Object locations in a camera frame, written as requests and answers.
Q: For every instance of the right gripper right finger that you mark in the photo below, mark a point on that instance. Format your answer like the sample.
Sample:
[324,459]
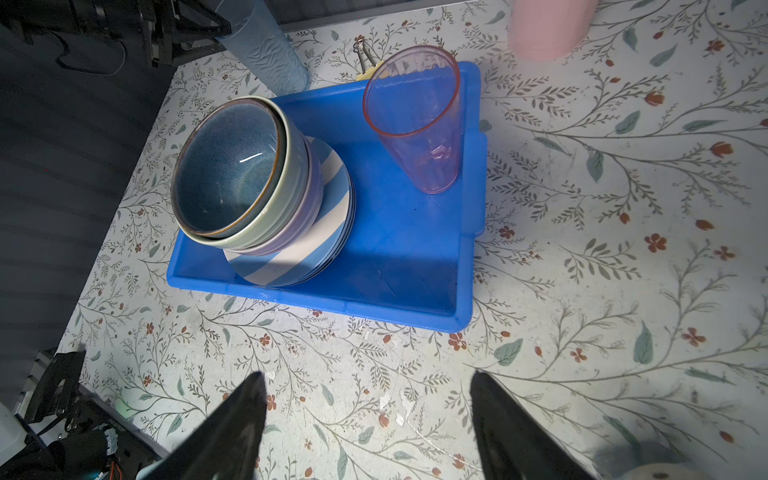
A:
[511,443]

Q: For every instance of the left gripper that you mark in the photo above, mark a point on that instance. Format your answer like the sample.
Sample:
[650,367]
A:
[170,32]

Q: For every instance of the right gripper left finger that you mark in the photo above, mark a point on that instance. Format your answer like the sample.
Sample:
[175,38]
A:
[226,445]

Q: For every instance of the blue translucent tumbler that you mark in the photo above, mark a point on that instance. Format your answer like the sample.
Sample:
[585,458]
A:
[259,43]

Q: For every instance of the blue grey bowl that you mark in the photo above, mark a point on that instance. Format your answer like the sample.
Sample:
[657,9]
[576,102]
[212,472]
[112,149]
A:
[229,168]

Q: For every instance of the green bowl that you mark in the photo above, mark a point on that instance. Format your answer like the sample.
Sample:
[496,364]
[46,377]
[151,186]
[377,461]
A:
[284,200]

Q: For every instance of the pink bowl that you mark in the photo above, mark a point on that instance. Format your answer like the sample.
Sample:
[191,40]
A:
[303,217]

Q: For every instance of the pink translucent tumbler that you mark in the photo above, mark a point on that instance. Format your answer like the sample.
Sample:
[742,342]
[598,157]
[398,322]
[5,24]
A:
[412,102]

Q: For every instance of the blue plastic bin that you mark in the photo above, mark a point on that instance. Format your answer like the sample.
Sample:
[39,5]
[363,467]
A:
[409,257]

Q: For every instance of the pink pencil cup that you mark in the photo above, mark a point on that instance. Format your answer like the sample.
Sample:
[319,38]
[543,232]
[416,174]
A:
[543,30]

